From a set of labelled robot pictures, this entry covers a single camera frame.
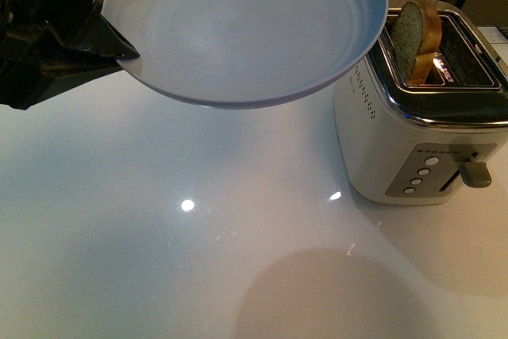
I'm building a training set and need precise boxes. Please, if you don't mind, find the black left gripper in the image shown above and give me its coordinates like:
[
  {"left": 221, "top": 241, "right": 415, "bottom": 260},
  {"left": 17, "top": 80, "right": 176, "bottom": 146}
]
[{"left": 1, "top": 0, "right": 140, "bottom": 110}]

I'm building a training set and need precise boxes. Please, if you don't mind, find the grey round plate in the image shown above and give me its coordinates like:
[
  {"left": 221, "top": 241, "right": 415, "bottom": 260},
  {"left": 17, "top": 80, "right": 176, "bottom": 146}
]
[{"left": 102, "top": 0, "right": 388, "bottom": 109}]

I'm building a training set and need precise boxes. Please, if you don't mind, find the brown bread slice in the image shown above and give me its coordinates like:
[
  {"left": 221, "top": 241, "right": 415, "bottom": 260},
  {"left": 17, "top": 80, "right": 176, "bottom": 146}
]
[{"left": 391, "top": 0, "right": 442, "bottom": 86}]

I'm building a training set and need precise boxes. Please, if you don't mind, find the white toaster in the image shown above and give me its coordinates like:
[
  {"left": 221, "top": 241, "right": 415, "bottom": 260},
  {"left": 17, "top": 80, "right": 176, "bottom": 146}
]
[{"left": 333, "top": 0, "right": 507, "bottom": 205}]

